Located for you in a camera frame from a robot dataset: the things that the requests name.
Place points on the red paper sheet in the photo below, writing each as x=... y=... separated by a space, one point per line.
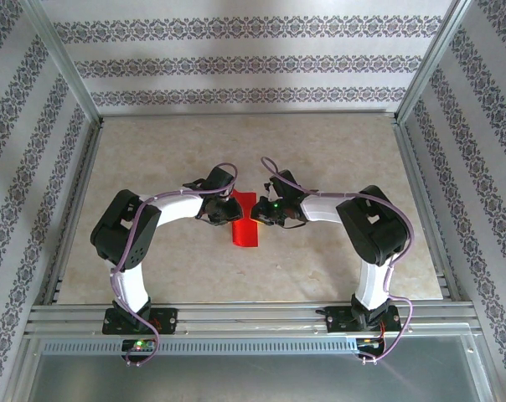
x=244 y=238

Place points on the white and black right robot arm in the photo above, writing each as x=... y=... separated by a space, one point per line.
x=370 y=234

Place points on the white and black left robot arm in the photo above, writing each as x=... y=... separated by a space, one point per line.
x=127 y=234

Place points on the grey metal sheet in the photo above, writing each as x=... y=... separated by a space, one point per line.
x=253 y=377

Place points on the control board with yellow light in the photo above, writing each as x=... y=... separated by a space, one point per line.
x=368 y=343

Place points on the control board with green light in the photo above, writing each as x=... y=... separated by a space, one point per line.
x=137 y=345

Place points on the long aluminium mounting rail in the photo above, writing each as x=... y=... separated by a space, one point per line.
x=253 y=314

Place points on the thin aluminium wall rail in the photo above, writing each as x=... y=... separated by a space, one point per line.
x=249 y=113

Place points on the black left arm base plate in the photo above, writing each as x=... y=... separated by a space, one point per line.
x=169 y=320

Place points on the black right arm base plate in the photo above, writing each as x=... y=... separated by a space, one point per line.
x=334 y=320

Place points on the aluminium side rail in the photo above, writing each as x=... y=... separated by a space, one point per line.
x=420 y=188
x=73 y=209

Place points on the aluminium frame post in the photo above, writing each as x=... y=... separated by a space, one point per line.
x=64 y=63
x=433 y=58

